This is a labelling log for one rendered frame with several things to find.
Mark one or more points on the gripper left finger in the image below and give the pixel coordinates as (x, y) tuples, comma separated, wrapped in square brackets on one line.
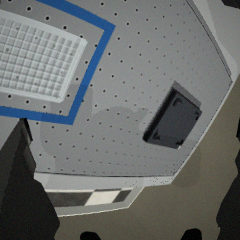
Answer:
[(26, 212)]

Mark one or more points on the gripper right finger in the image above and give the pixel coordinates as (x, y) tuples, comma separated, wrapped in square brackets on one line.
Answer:
[(228, 217)]

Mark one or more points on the blue tape rectangle outline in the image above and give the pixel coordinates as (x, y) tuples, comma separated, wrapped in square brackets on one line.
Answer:
[(92, 19)]

